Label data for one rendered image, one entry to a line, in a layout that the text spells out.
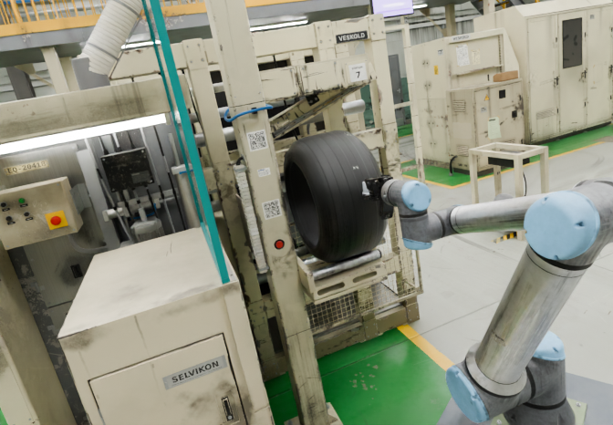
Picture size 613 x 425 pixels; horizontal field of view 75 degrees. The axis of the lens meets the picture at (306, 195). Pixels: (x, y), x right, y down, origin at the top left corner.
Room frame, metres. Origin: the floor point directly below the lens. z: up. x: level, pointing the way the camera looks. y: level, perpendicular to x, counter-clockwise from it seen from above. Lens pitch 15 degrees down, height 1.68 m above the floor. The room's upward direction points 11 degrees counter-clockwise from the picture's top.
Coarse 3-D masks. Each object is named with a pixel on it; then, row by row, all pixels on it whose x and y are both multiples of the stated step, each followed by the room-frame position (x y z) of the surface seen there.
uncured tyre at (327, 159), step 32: (288, 160) 1.80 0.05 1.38; (320, 160) 1.58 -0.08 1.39; (352, 160) 1.58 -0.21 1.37; (288, 192) 1.93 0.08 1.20; (320, 192) 1.52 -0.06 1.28; (352, 192) 1.51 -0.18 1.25; (320, 224) 1.54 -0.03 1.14; (352, 224) 1.50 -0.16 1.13; (384, 224) 1.56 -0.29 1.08; (320, 256) 1.63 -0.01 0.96; (352, 256) 1.65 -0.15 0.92
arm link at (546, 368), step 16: (544, 352) 0.91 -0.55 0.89; (560, 352) 0.92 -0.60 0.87; (528, 368) 0.90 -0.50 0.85; (544, 368) 0.91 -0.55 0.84; (560, 368) 0.91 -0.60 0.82; (544, 384) 0.89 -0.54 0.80; (560, 384) 0.91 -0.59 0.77; (528, 400) 0.92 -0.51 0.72; (544, 400) 0.90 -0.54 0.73; (560, 400) 0.91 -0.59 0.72
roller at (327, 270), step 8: (360, 256) 1.65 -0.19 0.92; (368, 256) 1.65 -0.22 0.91; (376, 256) 1.66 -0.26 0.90; (328, 264) 1.62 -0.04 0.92; (336, 264) 1.61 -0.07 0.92; (344, 264) 1.61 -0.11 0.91; (352, 264) 1.62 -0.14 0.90; (320, 272) 1.58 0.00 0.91; (328, 272) 1.59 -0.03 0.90; (336, 272) 1.60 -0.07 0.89
